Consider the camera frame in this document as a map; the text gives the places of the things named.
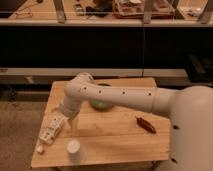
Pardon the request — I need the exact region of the white cylindrical wrist gripper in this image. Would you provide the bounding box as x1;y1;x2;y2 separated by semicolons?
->
59;99;81;131

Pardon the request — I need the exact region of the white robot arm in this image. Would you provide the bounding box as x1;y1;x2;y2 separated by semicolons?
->
59;73;213;171

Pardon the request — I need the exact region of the white paper cup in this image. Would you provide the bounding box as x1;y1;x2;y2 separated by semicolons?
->
67;139;81;162

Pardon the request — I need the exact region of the green bowl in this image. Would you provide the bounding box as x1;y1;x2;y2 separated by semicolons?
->
89;100;112;110

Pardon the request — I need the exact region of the small white cube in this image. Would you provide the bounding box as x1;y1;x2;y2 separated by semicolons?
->
36;146;44;154

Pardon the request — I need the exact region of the wooden folding table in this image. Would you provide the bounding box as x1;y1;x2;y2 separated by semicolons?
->
30;77;174;169

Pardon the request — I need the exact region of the red-brown sausage toy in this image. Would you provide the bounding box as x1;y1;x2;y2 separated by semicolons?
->
136;117;156;134

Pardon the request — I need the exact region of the black tool on bench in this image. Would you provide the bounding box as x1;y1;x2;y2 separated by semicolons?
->
86;3;112;17

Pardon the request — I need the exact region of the brown tray of parts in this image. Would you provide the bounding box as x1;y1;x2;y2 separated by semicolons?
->
112;0;175;19

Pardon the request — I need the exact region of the long workbench shelf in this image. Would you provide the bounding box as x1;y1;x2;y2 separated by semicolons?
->
0;0;213;27

